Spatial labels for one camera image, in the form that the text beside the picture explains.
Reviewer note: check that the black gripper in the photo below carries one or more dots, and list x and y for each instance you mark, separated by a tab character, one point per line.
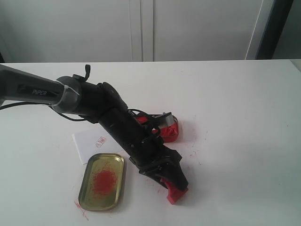
145	147

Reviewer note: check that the red plastic stamp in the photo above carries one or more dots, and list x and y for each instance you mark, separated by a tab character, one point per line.
174	194

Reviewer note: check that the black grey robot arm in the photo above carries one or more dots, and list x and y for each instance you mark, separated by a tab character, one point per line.
67	94

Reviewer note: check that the red ink pad tin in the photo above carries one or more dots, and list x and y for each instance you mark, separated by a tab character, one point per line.
170	134

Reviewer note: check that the gold metal tin lid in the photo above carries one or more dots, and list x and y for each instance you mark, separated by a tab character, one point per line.
102	182

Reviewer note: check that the white paper sheet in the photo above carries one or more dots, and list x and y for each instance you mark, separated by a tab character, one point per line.
93	141

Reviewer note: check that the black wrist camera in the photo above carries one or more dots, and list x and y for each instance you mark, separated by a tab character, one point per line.
164	120

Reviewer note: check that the dark door frame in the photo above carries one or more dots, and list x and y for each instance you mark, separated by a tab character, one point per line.
281	37

